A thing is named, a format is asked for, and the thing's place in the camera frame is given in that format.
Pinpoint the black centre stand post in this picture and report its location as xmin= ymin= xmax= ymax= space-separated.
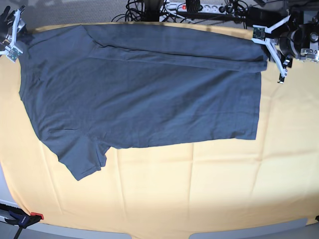
xmin=143 ymin=0 xmax=163 ymax=22

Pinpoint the black power adapter brick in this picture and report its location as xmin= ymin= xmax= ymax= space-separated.
xmin=246 ymin=7 xmax=283 ymax=27

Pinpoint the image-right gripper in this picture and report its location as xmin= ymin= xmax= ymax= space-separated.
xmin=279 ymin=30 xmax=299 ymax=59

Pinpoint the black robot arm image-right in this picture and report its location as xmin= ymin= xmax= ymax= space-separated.
xmin=278 ymin=10 xmax=319 ymax=62

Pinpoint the white power strip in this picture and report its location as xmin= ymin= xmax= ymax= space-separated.
xmin=164 ymin=1 xmax=234 ymax=15

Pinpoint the tangle of black cables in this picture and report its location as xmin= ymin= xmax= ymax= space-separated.
xmin=109 ymin=0 xmax=295 ymax=33

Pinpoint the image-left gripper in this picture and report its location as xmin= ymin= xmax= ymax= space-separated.
xmin=0 ymin=6 xmax=25 ymax=47

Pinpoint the grey blue T-shirt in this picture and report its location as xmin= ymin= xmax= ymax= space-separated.
xmin=19 ymin=24 xmax=267 ymax=180

